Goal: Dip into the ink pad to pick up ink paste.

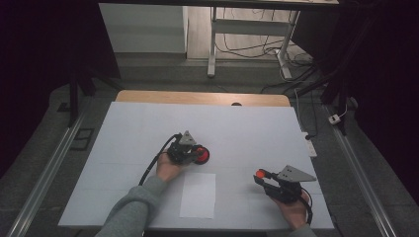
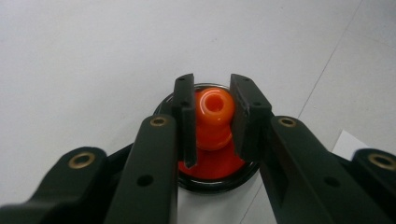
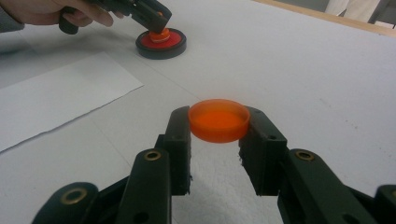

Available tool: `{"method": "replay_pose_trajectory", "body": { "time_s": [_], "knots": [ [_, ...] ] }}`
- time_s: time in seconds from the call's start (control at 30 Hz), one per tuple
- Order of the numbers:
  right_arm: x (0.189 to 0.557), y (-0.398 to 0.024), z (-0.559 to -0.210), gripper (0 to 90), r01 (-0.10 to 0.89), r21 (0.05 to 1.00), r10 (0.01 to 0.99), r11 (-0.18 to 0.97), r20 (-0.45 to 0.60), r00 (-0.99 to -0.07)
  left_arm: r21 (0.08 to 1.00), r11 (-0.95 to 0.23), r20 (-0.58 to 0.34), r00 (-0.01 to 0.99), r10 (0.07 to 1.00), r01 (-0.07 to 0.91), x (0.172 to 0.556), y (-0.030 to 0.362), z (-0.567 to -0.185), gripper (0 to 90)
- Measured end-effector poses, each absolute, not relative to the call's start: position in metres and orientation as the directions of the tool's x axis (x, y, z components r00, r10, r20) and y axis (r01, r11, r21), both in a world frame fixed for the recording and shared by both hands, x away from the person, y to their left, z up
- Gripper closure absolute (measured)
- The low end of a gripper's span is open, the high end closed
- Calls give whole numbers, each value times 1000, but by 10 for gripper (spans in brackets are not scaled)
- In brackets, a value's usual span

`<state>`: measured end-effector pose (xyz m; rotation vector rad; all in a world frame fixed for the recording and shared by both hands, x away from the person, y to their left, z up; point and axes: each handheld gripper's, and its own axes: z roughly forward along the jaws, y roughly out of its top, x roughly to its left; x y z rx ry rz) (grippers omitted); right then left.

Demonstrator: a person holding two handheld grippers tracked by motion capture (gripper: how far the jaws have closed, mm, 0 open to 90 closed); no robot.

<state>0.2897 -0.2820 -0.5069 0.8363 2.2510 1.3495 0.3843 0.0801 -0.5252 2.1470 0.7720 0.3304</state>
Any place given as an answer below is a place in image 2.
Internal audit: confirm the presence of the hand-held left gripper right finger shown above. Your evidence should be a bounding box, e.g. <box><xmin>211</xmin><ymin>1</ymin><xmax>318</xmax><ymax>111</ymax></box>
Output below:
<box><xmin>229</xmin><ymin>74</ymin><xmax>274</xmax><ymax>162</ymax></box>

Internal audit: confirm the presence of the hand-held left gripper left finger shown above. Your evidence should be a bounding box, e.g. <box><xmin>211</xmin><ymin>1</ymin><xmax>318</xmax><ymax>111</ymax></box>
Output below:
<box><xmin>171</xmin><ymin>73</ymin><xmax>199</xmax><ymax>169</ymax></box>

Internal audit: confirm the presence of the orange stamp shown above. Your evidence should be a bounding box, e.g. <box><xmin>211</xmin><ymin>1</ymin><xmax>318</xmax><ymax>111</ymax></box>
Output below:
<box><xmin>193</xmin><ymin>87</ymin><xmax>236</xmax><ymax>152</ymax></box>

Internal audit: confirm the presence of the round red ink pad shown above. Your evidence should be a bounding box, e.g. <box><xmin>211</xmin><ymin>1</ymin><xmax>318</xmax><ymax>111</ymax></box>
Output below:
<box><xmin>152</xmin><ymin>82</ymin><xmax>261</xmax><ymax>194</ymax></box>

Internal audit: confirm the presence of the white paper sheet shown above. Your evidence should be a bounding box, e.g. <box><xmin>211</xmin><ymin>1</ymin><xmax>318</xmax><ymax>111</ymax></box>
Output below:
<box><xmin>332</xmin><ymin>129</ymin><xmax>371</xmax><ymax>161</ymax></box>

